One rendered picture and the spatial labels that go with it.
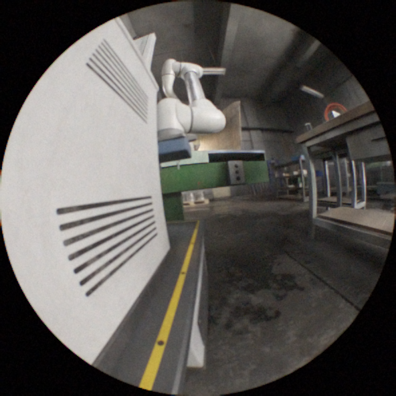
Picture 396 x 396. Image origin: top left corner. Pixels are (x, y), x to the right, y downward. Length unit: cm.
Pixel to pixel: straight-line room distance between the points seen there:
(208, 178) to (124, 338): 110
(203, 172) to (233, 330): 106
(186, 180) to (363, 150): 130
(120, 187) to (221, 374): 53
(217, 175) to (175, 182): 36
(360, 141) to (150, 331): 108
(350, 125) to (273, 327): 103
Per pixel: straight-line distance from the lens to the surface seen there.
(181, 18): 528
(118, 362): 20
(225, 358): 51
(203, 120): 68
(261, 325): 57
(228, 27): 500
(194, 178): 110
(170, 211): 118
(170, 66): 117
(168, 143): 57
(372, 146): 95
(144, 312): 23
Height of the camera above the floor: 49
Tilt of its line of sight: 3 degrees down
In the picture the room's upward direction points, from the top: 7 degrees counter-clockwise
